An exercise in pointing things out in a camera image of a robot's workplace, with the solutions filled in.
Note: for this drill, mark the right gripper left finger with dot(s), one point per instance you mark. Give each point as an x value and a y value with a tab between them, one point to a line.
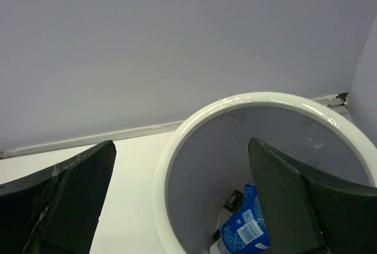
57	209

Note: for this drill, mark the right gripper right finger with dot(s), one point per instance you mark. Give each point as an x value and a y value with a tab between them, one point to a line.
307	210

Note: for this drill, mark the blue-label clear bottle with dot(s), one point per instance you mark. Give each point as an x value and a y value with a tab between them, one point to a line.
243	231

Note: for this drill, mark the small black-capped clear bottle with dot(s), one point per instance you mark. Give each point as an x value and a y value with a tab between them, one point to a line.
234	202

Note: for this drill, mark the grey bin with white rim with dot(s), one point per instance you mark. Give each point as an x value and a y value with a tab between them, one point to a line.
208	157

